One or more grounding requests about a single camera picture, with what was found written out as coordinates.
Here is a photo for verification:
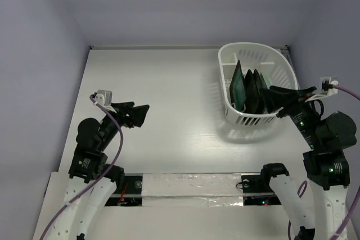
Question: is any teal square plate dark rim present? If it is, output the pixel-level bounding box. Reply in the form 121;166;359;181
229;60;246;112

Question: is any white plastic dish rack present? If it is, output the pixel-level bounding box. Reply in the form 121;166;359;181
218;42;298;126

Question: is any pale green rectangular berry plate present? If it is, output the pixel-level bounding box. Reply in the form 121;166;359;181
260;73;271;88

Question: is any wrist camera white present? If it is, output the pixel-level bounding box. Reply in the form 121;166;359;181
320;76;339;97
94;89;113;107

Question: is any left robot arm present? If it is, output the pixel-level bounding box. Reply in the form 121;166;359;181
47;96;150;239

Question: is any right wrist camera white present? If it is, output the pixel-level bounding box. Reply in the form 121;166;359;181
320;76;339;97

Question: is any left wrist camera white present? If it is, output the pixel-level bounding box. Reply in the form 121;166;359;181
94;89;113;107

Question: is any black floral square plate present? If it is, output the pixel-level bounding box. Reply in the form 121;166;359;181
244;70;258;114
253;69;267;114

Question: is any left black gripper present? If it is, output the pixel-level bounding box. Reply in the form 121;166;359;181
98;101;149;150

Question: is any silver taped base bar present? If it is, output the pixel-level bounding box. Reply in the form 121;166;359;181
141;173;244;207

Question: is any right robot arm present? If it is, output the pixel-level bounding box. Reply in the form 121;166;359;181
259;86;359;239

